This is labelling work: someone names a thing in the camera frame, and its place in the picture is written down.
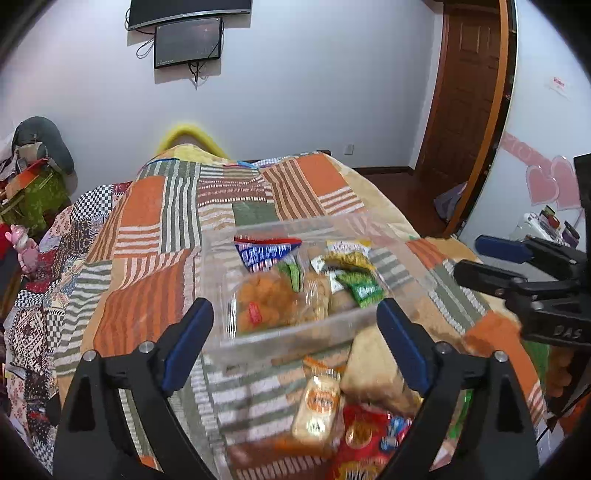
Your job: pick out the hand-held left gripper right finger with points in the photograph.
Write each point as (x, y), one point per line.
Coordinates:
(401, 346)

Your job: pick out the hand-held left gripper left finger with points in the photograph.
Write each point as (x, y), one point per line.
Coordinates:
(189, 341)

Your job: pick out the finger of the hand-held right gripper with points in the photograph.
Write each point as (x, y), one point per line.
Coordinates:
(501, 248)
(485, 276)

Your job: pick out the green snack packet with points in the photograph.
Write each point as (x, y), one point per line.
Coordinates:
(364, 288)

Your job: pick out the clear plastic container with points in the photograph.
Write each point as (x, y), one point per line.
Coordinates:
(258, 344)

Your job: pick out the orange snack packet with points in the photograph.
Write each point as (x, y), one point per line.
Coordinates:
(258, 300)

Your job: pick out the pale biscuit packet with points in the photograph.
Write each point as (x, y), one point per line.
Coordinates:
(318, 406)

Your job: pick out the yellow candy packet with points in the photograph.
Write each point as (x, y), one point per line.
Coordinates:
(348, 258)

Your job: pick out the blue snack bag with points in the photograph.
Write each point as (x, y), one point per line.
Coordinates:
(263, 254)

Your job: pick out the clear packet with green edge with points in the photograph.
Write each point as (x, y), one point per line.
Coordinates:
(292, 274)

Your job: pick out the brown striped snack packet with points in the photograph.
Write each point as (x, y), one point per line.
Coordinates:
(374, 369)

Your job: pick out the orange striped patchwork blanket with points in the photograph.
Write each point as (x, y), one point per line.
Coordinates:
(152, 295)

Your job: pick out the purple cloth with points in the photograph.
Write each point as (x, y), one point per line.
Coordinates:
(450, 203)

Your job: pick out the pink heart stickers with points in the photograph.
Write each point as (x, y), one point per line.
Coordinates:
(542, 187)

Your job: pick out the red snack bag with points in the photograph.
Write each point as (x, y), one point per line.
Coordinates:
(364, 438)

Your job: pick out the checked patchwork quilt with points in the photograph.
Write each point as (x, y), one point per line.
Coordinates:
(37, 323)

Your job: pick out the brown wooden door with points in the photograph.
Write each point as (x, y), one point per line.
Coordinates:
(466, 92)

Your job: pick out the white notice sticker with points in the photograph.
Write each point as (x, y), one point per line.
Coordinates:
(559, 85)

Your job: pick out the pink plush toy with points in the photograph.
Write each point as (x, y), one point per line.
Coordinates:
(23, 247)

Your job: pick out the white wardrobe sliding door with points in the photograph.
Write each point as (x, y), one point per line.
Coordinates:
(545, 46)

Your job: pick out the green bag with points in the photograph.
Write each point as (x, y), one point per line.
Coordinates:
(39, 196)

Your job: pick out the orange cardboard box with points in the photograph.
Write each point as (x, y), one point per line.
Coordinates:
(23, 177)

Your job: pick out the pile of clothes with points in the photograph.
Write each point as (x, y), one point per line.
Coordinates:
(7, 161)

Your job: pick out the small black monitor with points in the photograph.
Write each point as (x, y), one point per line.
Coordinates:
(187, 42)

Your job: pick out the black wall television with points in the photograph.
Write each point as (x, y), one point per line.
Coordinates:
(189, 9)

